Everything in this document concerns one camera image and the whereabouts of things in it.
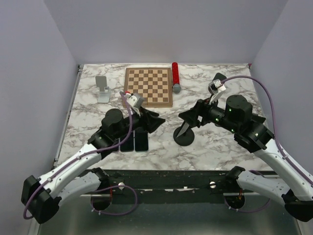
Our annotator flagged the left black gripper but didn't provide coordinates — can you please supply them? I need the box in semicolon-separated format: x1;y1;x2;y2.
114;106;166;140

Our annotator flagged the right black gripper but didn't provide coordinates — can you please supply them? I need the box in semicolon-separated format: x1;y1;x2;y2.
179;93;239;133

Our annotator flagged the teal-backed phone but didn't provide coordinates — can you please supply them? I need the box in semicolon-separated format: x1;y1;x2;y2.
134;130;149;152

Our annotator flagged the black round phone stand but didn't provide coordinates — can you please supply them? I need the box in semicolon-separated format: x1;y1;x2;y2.
173;128;195;146

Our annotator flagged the purple-cased black phone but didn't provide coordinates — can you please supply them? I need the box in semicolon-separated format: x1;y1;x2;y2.
112;138;120;153

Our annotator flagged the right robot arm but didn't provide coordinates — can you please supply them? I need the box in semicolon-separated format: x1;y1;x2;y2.
173;95;313;222

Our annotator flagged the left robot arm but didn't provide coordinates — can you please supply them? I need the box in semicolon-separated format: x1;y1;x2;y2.
21;108;165;224

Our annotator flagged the brown round phone stand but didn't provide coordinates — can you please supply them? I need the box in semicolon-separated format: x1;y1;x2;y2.
208;73;226;94

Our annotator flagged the grey metal phone stand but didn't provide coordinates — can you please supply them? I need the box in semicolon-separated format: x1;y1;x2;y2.
95;76;111;103

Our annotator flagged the black folding phone stand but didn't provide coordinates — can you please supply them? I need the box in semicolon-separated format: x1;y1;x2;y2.
252;114;266;124

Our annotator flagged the wooden chessboard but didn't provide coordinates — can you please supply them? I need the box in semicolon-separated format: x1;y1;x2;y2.
124;68;173;108

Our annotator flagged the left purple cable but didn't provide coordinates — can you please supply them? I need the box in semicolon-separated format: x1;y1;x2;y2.
23;92;139;220

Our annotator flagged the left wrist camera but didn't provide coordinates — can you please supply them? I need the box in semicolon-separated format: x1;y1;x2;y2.
122;91;144;116

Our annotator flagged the red handled microphone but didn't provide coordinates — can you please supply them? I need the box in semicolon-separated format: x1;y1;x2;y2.
172;62;181;94

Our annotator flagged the black front mounting rail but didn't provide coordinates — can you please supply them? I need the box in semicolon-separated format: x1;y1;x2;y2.
80;168;282;205

